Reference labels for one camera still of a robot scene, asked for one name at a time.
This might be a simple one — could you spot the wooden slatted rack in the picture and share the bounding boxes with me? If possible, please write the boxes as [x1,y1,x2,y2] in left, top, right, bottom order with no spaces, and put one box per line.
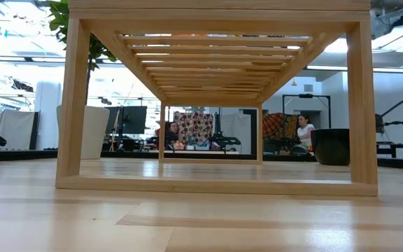
[55,0,379,197]

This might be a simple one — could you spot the black monitor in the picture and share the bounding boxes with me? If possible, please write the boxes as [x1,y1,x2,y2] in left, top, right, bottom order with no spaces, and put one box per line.
[105,106,148,136]

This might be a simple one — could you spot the orange patterned cloth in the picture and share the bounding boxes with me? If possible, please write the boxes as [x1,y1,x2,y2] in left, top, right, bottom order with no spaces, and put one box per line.
[262,112,299,141]

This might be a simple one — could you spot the green leafy plant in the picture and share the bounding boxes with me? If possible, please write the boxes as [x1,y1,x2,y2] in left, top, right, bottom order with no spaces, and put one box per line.
[45,0,118,106]

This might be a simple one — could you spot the black mug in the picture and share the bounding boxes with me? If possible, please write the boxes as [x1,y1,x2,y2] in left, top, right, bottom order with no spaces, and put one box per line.
[310,128,351,167]

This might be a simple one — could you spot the black gantry frame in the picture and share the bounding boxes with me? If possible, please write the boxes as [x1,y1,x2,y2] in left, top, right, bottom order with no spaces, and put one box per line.
[281,93,332,129]

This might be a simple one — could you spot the white draped cloth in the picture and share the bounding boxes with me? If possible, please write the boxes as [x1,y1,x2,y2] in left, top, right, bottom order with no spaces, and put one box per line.
[0,110,40,151]

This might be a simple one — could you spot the brown white patterned cloth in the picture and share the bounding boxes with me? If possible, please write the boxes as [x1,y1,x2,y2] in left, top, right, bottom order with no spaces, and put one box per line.
[173,111,215,146]

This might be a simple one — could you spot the person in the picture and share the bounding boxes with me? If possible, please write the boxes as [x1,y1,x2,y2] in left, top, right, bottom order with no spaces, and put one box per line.
[295,114,316,148]
[164,121,181,150]

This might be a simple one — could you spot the black aluminium table frame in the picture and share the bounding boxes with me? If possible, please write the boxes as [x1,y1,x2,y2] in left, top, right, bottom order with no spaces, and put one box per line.
[0,148,403,171]

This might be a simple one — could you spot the white plant pot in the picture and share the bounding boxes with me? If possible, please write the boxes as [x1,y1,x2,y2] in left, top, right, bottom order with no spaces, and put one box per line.
[56,104,111,160]

